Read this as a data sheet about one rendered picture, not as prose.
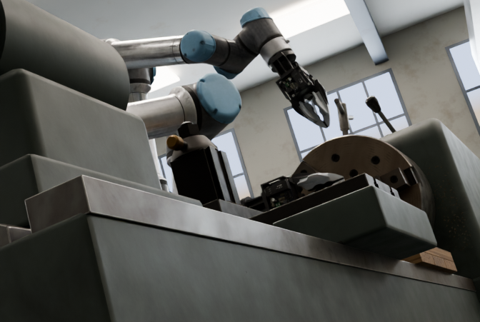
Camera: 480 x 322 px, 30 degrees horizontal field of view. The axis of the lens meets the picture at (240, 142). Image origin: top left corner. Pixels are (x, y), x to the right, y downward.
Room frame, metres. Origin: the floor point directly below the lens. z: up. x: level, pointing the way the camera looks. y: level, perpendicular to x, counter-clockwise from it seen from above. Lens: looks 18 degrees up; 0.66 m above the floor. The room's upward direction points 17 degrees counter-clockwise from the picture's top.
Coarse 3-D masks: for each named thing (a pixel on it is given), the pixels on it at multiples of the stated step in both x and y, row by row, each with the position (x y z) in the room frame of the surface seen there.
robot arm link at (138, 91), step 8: (128, 72) 2.27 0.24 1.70; (136, 72) 2.28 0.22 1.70; (144, 72) 2.30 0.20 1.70; (152, 72) 2.34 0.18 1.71; (136, 80) 2.28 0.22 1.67; (144, 80) 2.30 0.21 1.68; (152, 80) 2.36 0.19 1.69; (136, 88) 2.29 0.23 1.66; (144, 88) 2.31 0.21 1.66; (136, 96) 2.30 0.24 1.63; (144, 96) 2.32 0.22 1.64; (152, 144) 2.32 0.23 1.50; (152, 152) 2.32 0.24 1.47; (160, 176) 2.33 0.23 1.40
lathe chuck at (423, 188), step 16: (320, 144) 1.91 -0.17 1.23; (336, 144) 1.90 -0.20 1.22; (352, 144) 1.89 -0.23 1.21; (368, 144) 1.88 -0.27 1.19; (384, 144) 1.86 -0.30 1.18; (304, 160) 1.93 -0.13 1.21; (320, 160) 1.91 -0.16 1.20; (336, 160) 1.90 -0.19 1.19; (352, 160) 1.89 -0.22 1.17; (368, 160) 1.88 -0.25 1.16; (384, 160) 1.87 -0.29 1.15; (400, 160) 1.86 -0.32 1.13; (352, 176) 1.90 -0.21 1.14; (416, 176) 1.88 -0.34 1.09; (304, 192) 1.93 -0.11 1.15; (400, 192) 1.87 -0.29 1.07; (416, 192) 1.85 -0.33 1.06
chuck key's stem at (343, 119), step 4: (344, 104) 1.92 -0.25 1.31; (344, 108) 1.92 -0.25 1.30; (344, 112) 1.92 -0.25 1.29; (340, 116) 1.93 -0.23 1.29; (344, 116) 1.92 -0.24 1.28; (340, 120) 1.93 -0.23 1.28; (344, 120) 1.92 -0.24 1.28; (348, 120) 1.93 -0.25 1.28; (340, 124) 1.93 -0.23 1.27; (344, 124) 1.92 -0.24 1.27; (348, 124) 1.93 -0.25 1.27; (340, 128) 1.93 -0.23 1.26; (344, 128) 1.92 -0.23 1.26; (348, 128) 1.93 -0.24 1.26; (344, 132) 1.93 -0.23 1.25; (348, 132) 1.93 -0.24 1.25
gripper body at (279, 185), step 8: (280, 176) 1.71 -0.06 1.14; (264, 184) 1.73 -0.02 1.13; (272, 184) 1.74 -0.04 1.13; (280, 184) 1.72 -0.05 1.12; (288, 184) 1.72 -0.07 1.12; (264, 192) 1.73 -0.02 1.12; (272, 192) 1.73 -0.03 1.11; (280, 192) 1.73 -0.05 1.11; (288, 192) 1.72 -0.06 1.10; (296, 192) 1.77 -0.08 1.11; (248, 200) 1.78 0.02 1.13; (256, 200) 1.76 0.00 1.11; (264, 200) 1.73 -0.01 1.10; (272, 200) 1.73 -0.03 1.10; (280, 200) 1.73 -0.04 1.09; (288, 200) 1.73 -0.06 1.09; (256, 208) 1.76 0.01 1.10; (264, 208) 1.76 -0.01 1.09; (272, 208) 1.74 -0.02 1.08
